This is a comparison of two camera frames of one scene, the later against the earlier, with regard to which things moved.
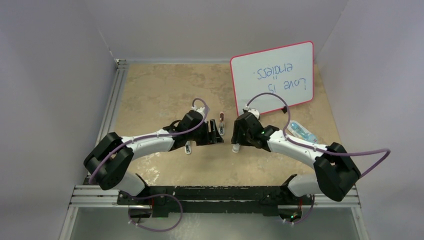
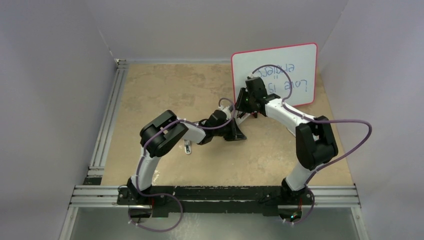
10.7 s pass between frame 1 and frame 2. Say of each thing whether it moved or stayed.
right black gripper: moved
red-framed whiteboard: stayed
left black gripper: moved
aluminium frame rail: stayed
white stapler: moved
